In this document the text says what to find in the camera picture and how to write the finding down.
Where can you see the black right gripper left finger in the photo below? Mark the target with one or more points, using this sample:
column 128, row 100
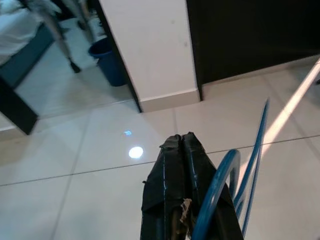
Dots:
column 162, row 187

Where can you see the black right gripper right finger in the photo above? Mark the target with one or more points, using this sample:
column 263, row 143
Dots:
column 193, row 162

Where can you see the blue plastic hanger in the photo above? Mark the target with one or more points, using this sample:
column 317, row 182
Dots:
column 210, row 192

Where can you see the blue plastic bucket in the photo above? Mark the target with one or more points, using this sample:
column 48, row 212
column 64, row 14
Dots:
column 107, row 62

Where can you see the black wardrobe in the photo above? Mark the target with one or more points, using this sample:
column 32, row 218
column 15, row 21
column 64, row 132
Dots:
column 250, row 37

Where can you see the bed with white bedding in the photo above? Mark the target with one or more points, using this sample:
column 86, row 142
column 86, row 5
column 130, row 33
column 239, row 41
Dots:
column 15, row 32

